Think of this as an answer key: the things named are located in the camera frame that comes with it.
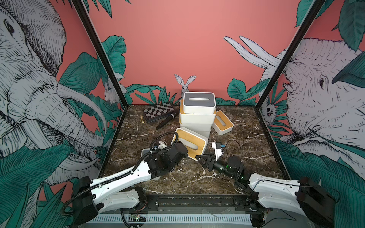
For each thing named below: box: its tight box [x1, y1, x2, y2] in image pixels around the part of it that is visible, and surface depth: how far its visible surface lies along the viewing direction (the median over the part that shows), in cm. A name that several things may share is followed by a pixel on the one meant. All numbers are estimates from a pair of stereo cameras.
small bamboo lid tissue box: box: [211, 110, 235, 136], surface depth 106 cm
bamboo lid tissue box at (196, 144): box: [172, 127, 209, 162], surface depth 74 cm
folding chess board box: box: [143, 101, 175, 124], surface depth 113 cm
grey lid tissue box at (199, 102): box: [182, 91, 217, 114], surface depth 80 cm
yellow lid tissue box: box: [180, 123, 212, 133], surface depth 90 cm
